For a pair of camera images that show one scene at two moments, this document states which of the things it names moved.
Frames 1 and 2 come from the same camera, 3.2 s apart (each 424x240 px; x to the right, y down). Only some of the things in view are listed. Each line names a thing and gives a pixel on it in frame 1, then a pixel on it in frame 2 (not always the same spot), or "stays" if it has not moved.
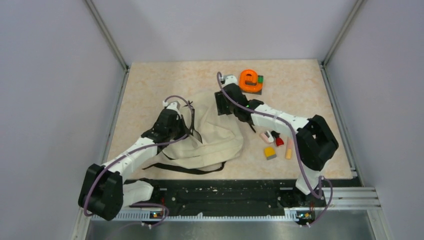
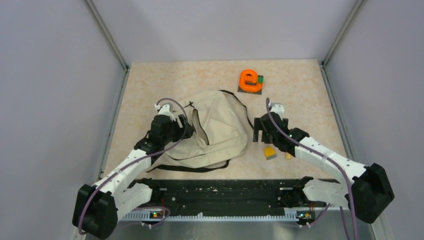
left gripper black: x=185 y=130 stays
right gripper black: x=220 y=100 -> x=258 y=126
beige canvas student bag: x=215 y=138 stays
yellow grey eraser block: x=269 y=152 stays
